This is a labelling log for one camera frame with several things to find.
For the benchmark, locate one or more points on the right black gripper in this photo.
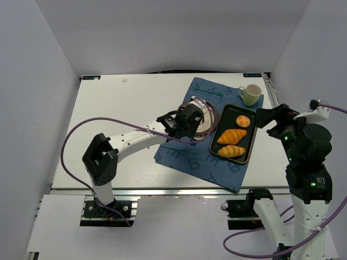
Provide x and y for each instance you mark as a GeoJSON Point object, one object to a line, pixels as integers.
{"type": "Point", "coordinates": [272, 123]}

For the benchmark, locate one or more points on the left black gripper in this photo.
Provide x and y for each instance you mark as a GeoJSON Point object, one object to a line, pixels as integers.
{"type": "Point", "coordinates": [197, 119]}

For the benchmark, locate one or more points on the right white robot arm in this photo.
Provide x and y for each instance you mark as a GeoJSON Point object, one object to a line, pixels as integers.
{"type": "Point", "coordinates": [306, 144]}

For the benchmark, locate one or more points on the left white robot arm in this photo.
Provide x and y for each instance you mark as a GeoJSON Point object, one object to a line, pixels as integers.
{"type": "Point", "coordinates": [104, 153]}

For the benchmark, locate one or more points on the round bread roll right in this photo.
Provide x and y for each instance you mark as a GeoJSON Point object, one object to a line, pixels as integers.
{"type": "Point", "coordinates": [243, 121]}

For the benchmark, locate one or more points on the round metal plate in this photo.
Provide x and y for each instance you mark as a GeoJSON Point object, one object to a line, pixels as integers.
{"type": "Point", "coordinates": [207, 125]}

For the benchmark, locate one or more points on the green stick lower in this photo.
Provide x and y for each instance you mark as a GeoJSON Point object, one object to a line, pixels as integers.
{"type": "Point", "coordinates": [180, 149]}

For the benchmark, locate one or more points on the green stick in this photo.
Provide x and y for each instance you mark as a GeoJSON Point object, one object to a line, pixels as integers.
{"type": "Point", "coordinates": [180, 149]}
{"type": "Point", "coordinates": [209, 91]}

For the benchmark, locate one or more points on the pale green mug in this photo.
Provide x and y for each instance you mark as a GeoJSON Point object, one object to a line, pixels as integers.
{"type": "Point", "coordinates": [250, 94]}

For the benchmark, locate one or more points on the green stick upper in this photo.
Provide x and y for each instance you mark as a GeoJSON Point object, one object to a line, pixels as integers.
{"type": "Point", "coordinates": [209, 91]}

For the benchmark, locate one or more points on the upper croissant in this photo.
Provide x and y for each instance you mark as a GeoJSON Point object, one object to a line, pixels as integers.
{"type": "Point", "coordinates": [231, 136]}

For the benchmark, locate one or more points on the croissant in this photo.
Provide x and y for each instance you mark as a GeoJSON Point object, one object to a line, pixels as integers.
{"type": "Point", "coordinates": [231, 136]}
{"type": "Point", "coordinates": [231, 151]}

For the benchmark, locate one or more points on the lower croissant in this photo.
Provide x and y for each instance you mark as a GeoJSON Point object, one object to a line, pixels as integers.
{"type": "Point", "coordinates": [231, 151]}

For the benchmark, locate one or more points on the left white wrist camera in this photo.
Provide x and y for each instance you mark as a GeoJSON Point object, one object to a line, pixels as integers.
{"type": "Point", "coordinates": [199, 104]}

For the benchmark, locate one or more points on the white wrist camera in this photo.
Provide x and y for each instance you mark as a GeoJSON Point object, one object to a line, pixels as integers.
{"type": "Point", "coordinates": [316, 113]}
{"type": "Point", "coordinates": [199, 104]}

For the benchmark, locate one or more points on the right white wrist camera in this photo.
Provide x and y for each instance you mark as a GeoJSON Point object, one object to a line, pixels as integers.
{"type": "Point", "coordinates": [316, 113]}

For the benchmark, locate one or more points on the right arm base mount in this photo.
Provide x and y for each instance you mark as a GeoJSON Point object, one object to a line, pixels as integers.
{"type": "Point", "coordinates": [244, 208]}

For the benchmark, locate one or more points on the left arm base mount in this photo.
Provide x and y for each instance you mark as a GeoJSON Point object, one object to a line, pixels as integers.
{"type": "Point", "coordinates": [122, 208]}

